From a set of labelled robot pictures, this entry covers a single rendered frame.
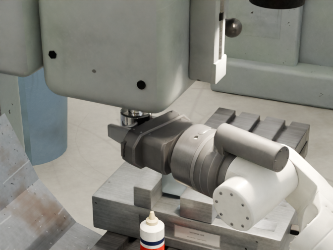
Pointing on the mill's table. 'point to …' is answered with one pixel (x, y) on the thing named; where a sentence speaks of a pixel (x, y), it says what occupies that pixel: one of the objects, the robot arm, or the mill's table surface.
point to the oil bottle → (152, 233)
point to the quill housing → (117, 51)
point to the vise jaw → (197, 206)
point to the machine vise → (161, 197)
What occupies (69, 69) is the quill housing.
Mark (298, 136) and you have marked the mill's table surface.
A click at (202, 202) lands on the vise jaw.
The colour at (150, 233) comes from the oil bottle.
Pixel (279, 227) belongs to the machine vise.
